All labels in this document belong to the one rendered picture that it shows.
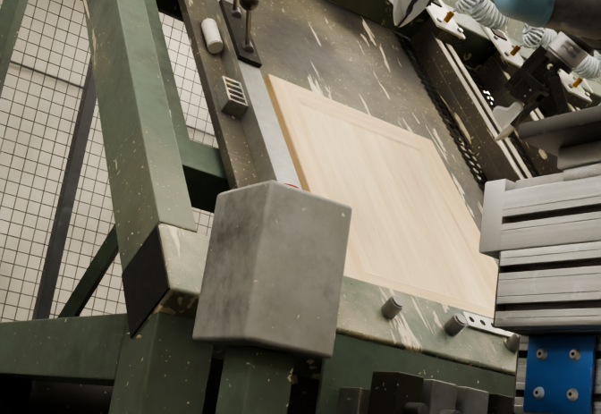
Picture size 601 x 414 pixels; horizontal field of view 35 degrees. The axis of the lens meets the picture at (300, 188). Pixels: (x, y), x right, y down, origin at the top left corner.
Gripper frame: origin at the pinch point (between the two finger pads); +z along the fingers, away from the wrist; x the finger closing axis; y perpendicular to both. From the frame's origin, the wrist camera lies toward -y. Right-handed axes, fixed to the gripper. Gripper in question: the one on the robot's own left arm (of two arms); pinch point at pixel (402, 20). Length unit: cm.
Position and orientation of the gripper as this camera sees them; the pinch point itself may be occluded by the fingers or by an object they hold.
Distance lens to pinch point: 160.8
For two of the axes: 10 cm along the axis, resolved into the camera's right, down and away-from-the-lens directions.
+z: -4.0, 9.0, 1.4
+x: -8.0, -2.8, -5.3
